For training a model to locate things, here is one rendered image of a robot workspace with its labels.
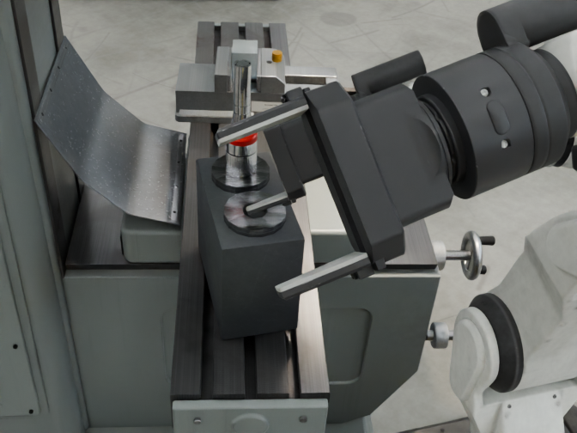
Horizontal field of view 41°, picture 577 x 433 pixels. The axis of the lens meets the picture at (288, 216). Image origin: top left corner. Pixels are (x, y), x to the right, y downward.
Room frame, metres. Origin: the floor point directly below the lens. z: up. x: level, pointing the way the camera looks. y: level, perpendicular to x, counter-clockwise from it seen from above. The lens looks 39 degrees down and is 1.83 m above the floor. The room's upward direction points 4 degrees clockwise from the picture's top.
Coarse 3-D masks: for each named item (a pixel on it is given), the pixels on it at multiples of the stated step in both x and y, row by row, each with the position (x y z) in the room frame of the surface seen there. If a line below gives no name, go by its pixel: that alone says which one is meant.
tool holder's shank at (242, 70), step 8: (240, 64) 0.95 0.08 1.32; (248, 64) 0.95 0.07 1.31; (240, 72) 0.94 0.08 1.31; (248, 72) 0.94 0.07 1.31; (240, 80) 0.94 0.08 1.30; (248, 80) 0.94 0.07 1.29; (240, 88) 0.94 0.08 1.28; (248, 88) 0.94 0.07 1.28; (240, 96) 0.94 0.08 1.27; (248, 96) 0.94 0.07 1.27; (240, 104) 0.94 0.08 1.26; (248, 104) 0.95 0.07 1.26; (240, 112) 0.94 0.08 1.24; (248, 112) 0.95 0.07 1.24; (232, 120) 0.95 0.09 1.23
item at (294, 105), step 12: (288, 96) 0.43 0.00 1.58; (300, 96) 0.43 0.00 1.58; (276, 108) 0.42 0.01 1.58; (288, 108) 0.42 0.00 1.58; (300, 108) 0.42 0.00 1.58; (240, 120) 0.41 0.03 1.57; (252, 120) 0.41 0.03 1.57; (264, 120) 0.41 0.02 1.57; (276, 120) 0.41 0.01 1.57; (216, 132) 0.41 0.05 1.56; (228, 132) 0.40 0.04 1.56; (240, 132) 0.41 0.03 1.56; (252, 132) 0.42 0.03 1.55
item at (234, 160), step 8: (232, 144) 0.93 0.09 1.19; (256, 144) 0.95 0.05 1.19; (232, 152) 0.93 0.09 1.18; (240, 152) 0.93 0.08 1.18; (248, 152) 0.93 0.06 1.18; (256, 152) 0.95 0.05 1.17; (232, 160) 0.93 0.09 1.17; (240, 160) 0.93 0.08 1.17; (248, 160) 0.93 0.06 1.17; (256, 160) 0.95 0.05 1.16; (232, 168) 0.93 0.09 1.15; (240, 168) 0.93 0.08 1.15; (248, 168) 0.93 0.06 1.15; (256, 168) 0.95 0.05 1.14; (232, 176) 0.93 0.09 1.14; (240, 176) 0.93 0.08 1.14; (248, 176) 0.93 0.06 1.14
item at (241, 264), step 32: (224, 160) 0.97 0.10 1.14; (224, 192) 0.91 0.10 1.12; (256, 192) 0.90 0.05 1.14; (224, 224) 0.84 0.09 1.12; (256, 224) 0.82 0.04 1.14; (288, 224) 0.84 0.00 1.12; (224, 256) 0.78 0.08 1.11; (256, 256) 0.80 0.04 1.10; (288, 256) 0.81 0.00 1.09; (224, 288) 0.78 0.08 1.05; (256, 288) 0.80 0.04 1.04; (224, 320) 0.78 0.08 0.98; (256, 320) 0.80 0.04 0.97; (288, 320) 0.81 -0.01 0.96
